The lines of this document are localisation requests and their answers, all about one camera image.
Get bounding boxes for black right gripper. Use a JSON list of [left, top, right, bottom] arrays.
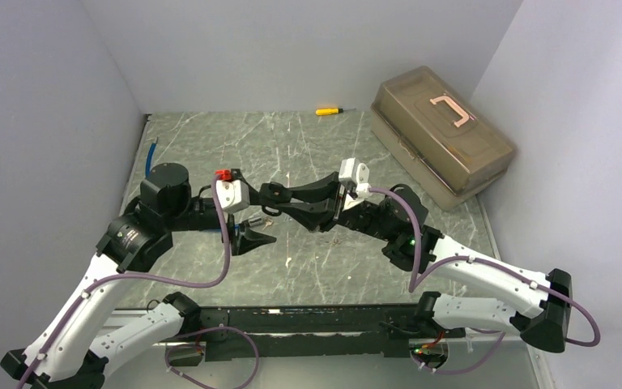
[[276, 172, 396, 242]]

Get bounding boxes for blue cable lock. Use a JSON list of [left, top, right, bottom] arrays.
[[145, 138, 265, 234]]

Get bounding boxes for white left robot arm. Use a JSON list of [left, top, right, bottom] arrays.
[[0, 163, 271, 388]]

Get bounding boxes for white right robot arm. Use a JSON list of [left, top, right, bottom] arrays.
[[260, 173, 572, 353]]

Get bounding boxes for yellow screwdriver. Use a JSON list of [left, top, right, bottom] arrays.
[[314, 107, 356, 117]]

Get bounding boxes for brown translucent storage box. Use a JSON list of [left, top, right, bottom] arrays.
[[370, 66, 517, 211]]

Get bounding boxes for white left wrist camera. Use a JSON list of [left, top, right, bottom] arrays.
[[215, 169, 251, 215]]

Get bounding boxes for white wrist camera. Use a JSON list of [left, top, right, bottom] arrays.
[[339, 157, 371, 211], [215, 169, 251, 215]]

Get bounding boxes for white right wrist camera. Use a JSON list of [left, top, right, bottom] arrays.
[[339, 157, 371, 211]]

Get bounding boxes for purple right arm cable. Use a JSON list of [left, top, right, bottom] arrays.
[[367, 186, 602, 377]]

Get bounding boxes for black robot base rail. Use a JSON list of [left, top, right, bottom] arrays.
[[168, 303, 466, 361]]

